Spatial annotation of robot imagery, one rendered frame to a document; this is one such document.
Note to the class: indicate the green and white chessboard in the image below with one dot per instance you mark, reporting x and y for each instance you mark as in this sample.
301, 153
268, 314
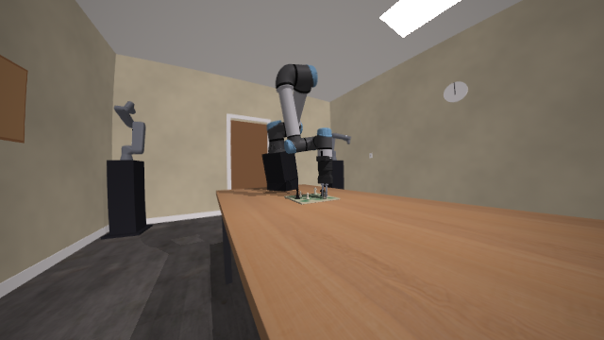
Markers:
312, 198

